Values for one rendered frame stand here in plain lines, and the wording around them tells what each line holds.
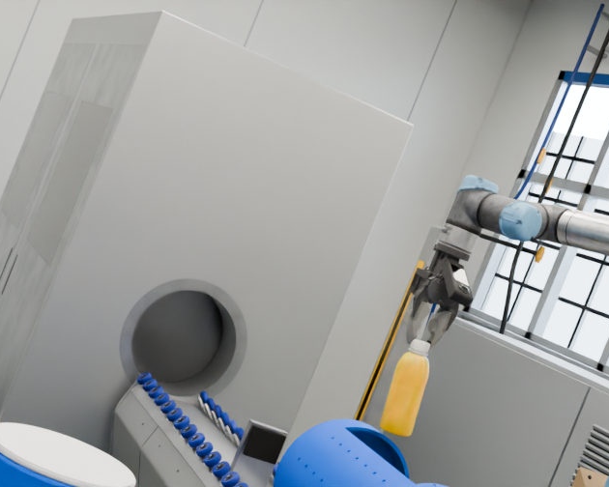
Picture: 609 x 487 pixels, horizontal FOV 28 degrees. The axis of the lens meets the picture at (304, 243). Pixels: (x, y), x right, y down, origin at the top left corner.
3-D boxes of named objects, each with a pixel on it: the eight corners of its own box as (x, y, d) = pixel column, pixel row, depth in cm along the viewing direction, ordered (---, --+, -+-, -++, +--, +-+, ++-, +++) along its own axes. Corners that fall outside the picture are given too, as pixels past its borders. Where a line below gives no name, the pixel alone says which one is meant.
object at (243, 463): (261, 488, 300) (284, 430, 300) (266, 494, 297) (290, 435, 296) (225, 477, 297) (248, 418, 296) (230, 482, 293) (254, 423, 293)
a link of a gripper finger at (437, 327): (428, 347, 253) (439, 304, 252) (441, 354, 247) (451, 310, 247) (415, 345, 252) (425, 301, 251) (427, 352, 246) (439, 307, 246)
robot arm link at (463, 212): (488, 179, 242) (457, 169, 248) (467, 230, 242) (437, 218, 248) (510, 190, 247) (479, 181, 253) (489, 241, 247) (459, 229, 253)
